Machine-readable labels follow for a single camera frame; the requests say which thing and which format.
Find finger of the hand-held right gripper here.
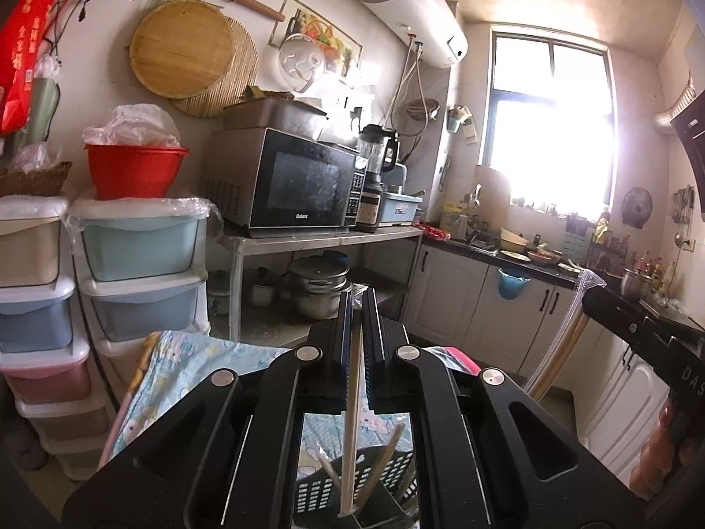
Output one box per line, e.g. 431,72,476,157
582,285,649,343

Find round woven mat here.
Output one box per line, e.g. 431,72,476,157
170,15,260,120

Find plastic-wrapped wooden chopsticks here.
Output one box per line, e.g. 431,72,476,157
524,269,608,404

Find person's right hand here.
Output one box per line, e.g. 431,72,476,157
629,395,684,503

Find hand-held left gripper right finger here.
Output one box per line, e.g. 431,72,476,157
362,289,649,529

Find white kitchen cabinets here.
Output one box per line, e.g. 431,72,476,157
404,242,705,486

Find blender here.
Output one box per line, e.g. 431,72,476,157
355,123,401,233

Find black microwave oven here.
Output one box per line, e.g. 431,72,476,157
205,127,370,232

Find green wall cup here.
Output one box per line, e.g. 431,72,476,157
445,104,475,134

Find glass pot lid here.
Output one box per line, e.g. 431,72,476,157
278,33,327,93

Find large steel pot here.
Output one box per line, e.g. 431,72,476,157
287,253,352,321

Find red plastic colander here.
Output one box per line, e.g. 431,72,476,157
84,143,191,200

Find green plastic utensil basket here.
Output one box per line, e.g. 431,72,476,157
293,448,420,529

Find clear plastic bag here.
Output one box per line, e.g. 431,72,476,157
82,104,181,149

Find white water heater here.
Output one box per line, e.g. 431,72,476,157
352,0,470,70

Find pale blue dish box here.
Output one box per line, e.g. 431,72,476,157
379,190,425,228

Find steel stock pot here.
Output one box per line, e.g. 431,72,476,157
621,267,654,299

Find red bag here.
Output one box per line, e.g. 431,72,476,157
0,0,52,134

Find blue hanging bin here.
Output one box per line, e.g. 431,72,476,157
497,267,531,302

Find window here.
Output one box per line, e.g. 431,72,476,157
478,23,616,209

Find small dark pot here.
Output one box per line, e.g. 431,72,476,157
242,266,283,308

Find pan with food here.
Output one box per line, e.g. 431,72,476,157
525,247,565,266

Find metal shelf table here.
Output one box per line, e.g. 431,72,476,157
219,225,426,349

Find silver exhaust duct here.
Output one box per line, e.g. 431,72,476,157
652,71,696,136

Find yellow bowl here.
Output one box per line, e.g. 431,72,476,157
498,227,531,253

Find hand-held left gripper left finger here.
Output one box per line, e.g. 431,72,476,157
60,290,356,529

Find cartoon printed tablecloth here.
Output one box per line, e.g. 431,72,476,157
99,329,481,480

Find round wooden cutting board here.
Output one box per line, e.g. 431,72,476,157
130,0,235,100

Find plastic drawer tower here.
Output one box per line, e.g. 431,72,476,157
0,196,111,480
69,194,213,365

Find round wall fan cover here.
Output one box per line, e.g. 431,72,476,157
622,186,654,230

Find wicker basket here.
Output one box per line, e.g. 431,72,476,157
0,161,74,199

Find wall wire basket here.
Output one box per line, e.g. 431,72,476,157
404,97,442,123

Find fruit wall poster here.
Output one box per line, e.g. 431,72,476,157
269,0,364,77

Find range hood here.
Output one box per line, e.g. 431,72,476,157
668,74,705,217

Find brown baking pan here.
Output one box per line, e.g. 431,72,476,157
222,96,330,143

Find wooden chopstick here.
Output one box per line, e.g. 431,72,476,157
338,304,365,518

